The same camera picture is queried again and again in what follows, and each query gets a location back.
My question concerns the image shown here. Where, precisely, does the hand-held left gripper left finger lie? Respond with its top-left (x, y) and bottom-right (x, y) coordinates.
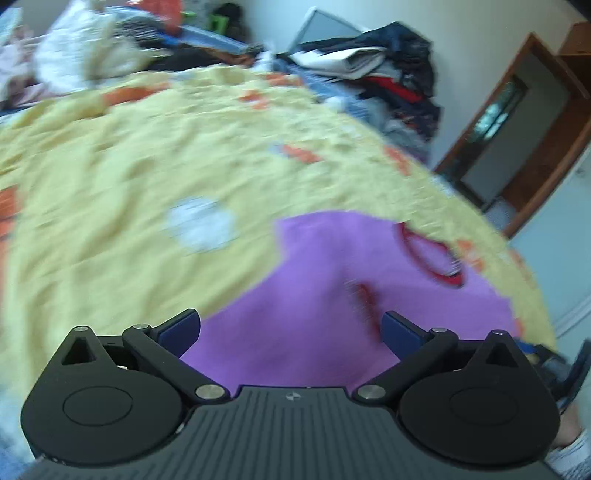
top-left (48, 309), bottom-right (232, 408)

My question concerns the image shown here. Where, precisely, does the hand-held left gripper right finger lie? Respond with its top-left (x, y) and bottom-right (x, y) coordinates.
top-left (353, 310), bottom-right (539, 409)

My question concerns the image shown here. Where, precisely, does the purple knit vest red trim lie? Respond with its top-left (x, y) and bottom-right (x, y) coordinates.
top-left (180, 210), bottom-right (520, 389)

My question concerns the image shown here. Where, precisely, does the person's right forearm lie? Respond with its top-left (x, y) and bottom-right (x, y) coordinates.
top-left (547, 399), bottom-right (591, 478)

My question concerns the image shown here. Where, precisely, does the pile of dark clothes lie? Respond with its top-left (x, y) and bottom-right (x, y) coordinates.
top-left (277, 21), bottom-right (444, 162)

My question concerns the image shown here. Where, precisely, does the white wardrobe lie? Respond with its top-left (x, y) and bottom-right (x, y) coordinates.
top-left (508, 157), bottom-right (591, 354)

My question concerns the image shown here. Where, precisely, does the yellow printed bedsheet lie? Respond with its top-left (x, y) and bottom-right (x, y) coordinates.
top-left (0, 65), bottom-right (560, 462)

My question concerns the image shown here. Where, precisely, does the dark cloth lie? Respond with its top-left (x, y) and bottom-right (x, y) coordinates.
top-left (147, 46), bottom-right (257, 73)

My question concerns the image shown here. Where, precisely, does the blue striped cloth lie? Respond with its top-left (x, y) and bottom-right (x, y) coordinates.
top-left (178, 23), bottom-right (265, 54)

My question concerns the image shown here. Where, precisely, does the cream white cloth pile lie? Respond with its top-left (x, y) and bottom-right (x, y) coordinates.
top-left (32, 0), bottom-right (172, 89)

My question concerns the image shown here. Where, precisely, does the grey leaning board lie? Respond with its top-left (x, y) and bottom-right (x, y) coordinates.
top-left (288, 7), bottom-right (366, 52)

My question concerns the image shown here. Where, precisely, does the orange plastic bag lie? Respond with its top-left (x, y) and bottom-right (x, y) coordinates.
top-left (137, 0), bottom-right (184, 34)

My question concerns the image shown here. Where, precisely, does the wooden door frame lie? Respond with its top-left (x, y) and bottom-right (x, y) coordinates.
top-left (434, 32), bottom-right (591, 237)

